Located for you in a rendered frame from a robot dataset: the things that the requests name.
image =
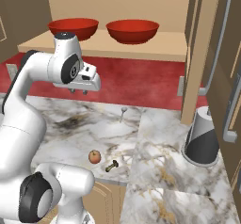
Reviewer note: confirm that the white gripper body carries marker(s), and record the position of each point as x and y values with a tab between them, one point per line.
89	83

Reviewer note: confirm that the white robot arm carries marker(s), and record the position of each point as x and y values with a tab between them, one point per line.
19	140

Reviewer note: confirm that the red bowl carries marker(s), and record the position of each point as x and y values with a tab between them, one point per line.
81	27
132	31

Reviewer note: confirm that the orange peach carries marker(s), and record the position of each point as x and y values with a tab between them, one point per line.
94	156

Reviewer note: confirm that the tan cupboard shelf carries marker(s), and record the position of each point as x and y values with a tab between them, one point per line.
131	49

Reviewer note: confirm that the tan base cabinet door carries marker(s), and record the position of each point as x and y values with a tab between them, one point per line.
103	202

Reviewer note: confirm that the tan open cupboard door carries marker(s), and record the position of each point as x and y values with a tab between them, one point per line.
196	45

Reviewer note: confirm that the grey and white blender base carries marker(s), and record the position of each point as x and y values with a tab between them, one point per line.
202	140

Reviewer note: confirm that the tan tall panelled fridge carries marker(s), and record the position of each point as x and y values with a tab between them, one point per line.
227	61

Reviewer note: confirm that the grey wall socket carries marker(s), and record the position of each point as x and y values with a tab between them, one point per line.
11	72
180	86

